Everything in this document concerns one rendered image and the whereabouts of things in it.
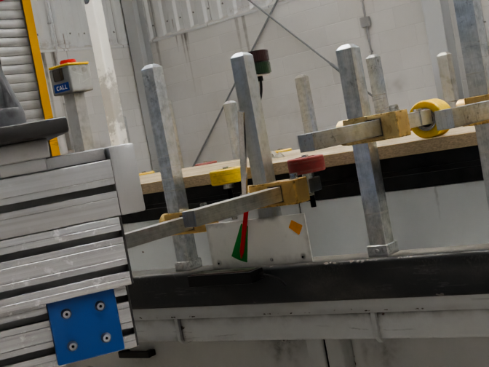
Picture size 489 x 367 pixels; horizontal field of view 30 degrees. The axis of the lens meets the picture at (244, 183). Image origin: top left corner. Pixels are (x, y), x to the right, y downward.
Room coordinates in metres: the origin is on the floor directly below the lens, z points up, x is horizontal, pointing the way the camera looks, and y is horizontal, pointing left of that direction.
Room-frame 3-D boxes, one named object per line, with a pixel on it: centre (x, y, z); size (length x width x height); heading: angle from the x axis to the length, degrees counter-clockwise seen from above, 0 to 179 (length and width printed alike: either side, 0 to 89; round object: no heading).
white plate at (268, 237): (1.91, 0.00, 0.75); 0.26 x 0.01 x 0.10; 53
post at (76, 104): (2.22, 0.37, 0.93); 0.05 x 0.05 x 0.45; 53
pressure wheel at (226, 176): (2.16, 0.04, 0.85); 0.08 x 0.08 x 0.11
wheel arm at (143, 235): (2.00, 0.16, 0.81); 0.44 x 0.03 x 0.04; 143
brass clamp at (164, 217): (2.05, 0.14, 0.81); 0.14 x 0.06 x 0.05; 53
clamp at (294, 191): (1.90, -0.06, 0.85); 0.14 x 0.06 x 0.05; 53
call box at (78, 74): (2.22, 0.37, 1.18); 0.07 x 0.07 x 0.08; 53
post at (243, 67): (1.91, -0.04, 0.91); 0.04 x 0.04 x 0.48; 53
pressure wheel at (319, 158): (1.98, -0.14, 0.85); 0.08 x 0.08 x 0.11
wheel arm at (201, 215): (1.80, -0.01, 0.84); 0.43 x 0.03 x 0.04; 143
